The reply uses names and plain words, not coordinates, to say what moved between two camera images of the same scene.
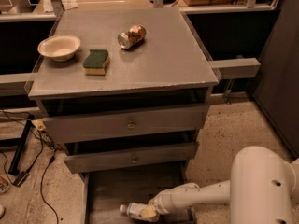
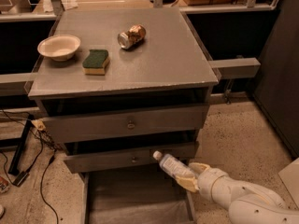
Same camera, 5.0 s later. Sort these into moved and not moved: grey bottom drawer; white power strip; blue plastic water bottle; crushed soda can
Moved: blue plastic water bottle
Not moved: grey bottom drawer; white power strip; crushed soda can
